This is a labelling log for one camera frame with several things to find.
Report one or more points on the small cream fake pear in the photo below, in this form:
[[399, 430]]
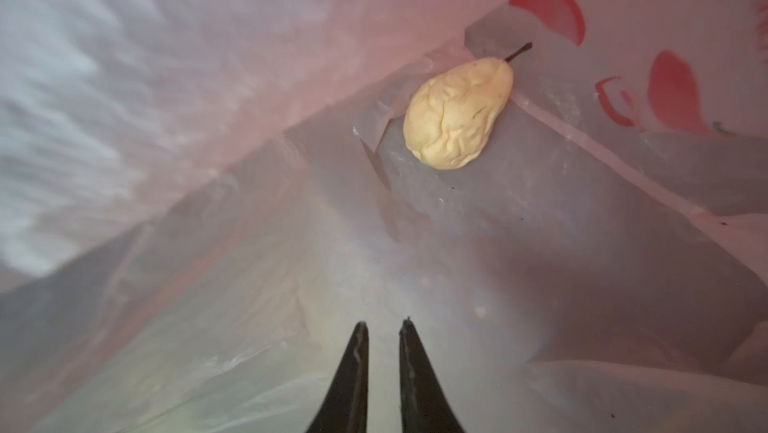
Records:
[[450, 118]]

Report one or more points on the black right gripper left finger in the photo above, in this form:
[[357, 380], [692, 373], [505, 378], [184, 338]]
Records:
[[345, 406]]

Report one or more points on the pink plastic bag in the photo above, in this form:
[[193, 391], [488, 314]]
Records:
[[200, 199]]

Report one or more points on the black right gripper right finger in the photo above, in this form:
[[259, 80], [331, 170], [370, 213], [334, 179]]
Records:
[[424, 407]]

